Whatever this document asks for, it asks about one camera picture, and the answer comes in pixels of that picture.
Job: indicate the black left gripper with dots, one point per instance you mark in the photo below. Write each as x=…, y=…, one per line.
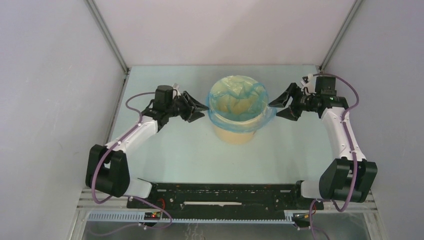
x=192, y=107

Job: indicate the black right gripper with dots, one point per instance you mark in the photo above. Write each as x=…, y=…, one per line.
x=280, y=101

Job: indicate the yellow printed trash bin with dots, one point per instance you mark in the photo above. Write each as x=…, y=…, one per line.
x=234, y=138

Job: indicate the blue plastic trash bag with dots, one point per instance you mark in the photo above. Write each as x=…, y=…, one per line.
x=239, y=104

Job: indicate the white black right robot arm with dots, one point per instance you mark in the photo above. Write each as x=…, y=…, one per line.
x=350, y=176

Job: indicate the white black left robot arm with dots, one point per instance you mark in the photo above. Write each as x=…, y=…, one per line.
x=108, y=174

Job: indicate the small lit circuit board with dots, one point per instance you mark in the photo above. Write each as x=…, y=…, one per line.
x=152, y=216

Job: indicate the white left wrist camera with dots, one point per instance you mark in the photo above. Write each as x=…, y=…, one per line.
x=175, y=90

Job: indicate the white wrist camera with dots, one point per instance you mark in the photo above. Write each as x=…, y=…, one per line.
x=175, y=90
x=308, y=84

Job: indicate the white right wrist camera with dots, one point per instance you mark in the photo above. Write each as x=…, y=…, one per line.
x=308, y=84

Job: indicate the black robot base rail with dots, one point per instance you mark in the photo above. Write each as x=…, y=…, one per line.
x=275, y=196

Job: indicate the aluminium corner frame right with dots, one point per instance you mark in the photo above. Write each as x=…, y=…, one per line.
x=340, y=34

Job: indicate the aluminium corner frame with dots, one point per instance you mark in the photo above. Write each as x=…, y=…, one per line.
x=340, y=34
x=105, y=31

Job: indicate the aluminium corner frame left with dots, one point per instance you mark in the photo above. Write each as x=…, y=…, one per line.
x=105, y=31

